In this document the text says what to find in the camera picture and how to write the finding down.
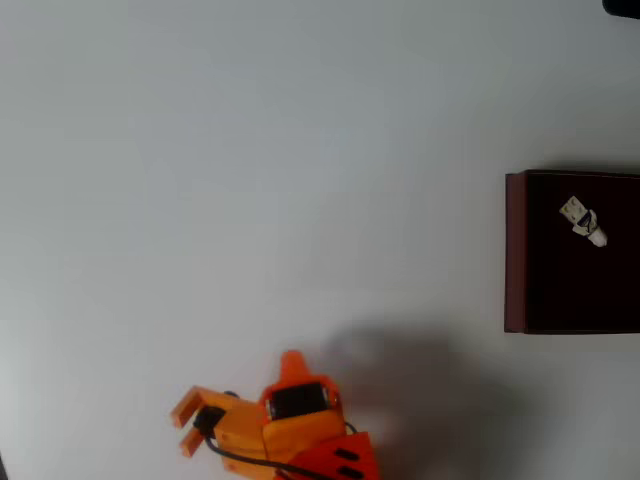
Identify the black object at corner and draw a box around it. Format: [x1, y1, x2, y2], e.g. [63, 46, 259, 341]
[602, 0, 640, 20]

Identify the black cable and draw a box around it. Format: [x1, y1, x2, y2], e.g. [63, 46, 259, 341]
[202, 419, 361, 480]

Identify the orange camera mount bracket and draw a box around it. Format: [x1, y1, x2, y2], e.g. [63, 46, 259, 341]
[168, 384, 266, 476]

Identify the dark red box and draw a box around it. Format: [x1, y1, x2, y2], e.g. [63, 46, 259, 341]
[503, 169, 640, 335]

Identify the small white toy figure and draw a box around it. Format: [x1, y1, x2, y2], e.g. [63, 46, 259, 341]
[558, 195, 609, 249]

